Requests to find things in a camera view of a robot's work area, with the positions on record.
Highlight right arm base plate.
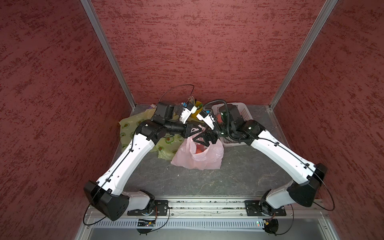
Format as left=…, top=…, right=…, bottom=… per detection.
left=244, top=200, right=287, bottom=217

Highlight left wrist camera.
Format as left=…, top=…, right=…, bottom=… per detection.
left=179, top=103, right=197, bottom=124

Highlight pink plastic bag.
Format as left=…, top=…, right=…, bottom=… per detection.
left=171, top=137, right=224, bottom=171

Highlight white plastic basket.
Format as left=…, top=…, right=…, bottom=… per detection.
left=212, top=103, right=265, bottom=147

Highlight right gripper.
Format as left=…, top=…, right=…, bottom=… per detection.
left=193, top=121, right=235, bottom=147

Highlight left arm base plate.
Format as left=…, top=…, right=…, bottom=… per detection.
left=127, top=200, right=169, bottom=217

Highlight peach in basket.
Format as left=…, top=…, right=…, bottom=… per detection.
left=216, top=113, right=225, bottom=124

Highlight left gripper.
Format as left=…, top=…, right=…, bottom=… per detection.
left=164, top=119, right=202, bottom=139

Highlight yellow pencil cup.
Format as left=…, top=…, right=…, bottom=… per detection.
left=191, top=101, right=203, bottom=119

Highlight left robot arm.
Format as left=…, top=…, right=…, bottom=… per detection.
left=84, top=102, right=202, bottom=221

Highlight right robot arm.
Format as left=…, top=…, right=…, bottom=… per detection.
left=194, top=102, right=328, bottom=216

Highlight peach front orange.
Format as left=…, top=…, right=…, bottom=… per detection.
left=195, top=144, right=208, bottom=154

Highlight pencils in cup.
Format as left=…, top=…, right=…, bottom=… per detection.
left=188, top=96, right=196, bottom=105

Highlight green avocado print bag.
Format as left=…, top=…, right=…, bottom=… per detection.
left=119, top=108, right=185, bottom=161

